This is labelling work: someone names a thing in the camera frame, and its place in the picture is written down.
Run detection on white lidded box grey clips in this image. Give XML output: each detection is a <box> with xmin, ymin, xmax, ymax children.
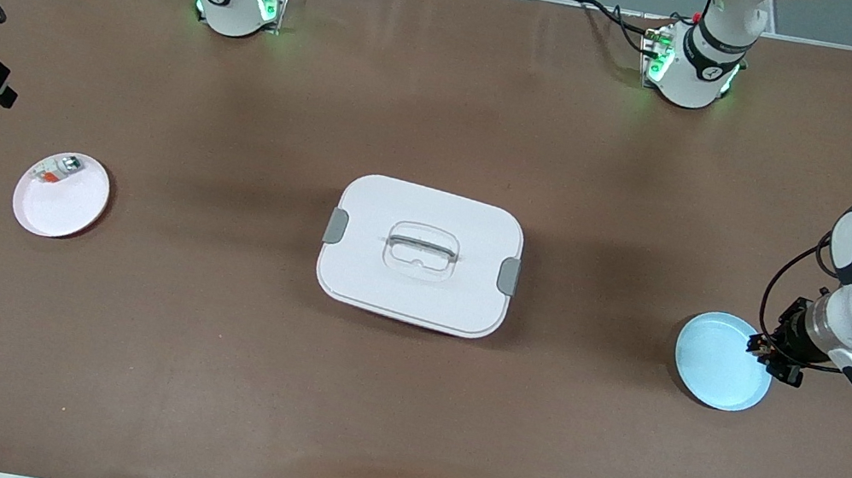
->
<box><xmin>308</xmin><ymin>166</ymin><xmax>532</xmax><ymax>346</ymax></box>

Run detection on light blue round plate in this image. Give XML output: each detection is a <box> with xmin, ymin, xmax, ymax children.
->
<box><xmin>666</xmin><ymin>306</ymin><xmax>781</xmax><ymax>417</ymax></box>

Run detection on white round plate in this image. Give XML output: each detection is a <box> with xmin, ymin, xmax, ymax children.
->
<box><xmin>8</xmin><ymin>144</ymin><xmax>117</xmax><ymax>247</ymax></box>

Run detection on black base power cable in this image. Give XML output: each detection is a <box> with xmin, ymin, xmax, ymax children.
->
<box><xmin>567</xmin><ymin>0</ymin><xmax>673</xmax><ymax>61</ymax></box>

